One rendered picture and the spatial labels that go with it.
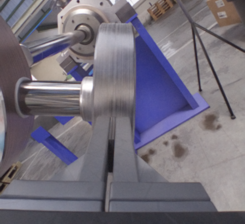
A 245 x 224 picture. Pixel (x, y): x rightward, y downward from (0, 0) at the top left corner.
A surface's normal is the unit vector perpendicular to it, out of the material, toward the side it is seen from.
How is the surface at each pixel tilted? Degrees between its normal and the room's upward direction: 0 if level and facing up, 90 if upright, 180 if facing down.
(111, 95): 73
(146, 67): 90
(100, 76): 64
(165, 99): 90
